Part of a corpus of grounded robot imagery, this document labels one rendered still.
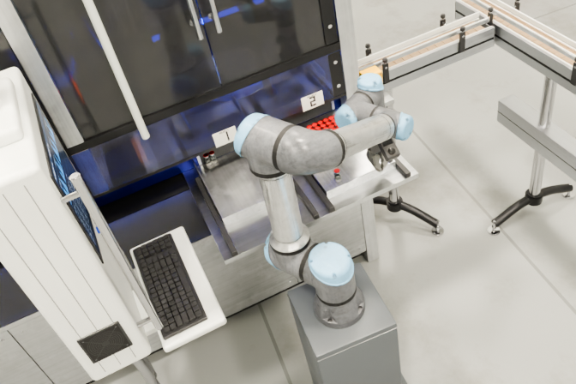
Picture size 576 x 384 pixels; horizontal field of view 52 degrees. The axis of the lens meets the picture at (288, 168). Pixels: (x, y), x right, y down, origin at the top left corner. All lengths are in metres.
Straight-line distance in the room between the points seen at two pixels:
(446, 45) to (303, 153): 1.32
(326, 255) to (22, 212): 0.76
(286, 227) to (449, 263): 1.42
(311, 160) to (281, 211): 0.25
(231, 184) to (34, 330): 0.94
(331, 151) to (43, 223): 0.66
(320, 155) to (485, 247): 1.72
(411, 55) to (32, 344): 1.86
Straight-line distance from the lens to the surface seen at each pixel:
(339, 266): 1.61
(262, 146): 1.39
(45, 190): 1.38
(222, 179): 2.14
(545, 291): 2.85
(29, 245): 1.47
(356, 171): 2.05
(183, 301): 1.90
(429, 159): 3.38
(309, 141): 1.35
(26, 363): 2.64
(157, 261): 2.03
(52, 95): 1.88
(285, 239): 1.63
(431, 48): 2.54
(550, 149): 2.72
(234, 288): 2.62
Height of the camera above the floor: 2.28
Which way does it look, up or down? 41 degrees down
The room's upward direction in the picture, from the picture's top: 13 degrees counter-clockwise
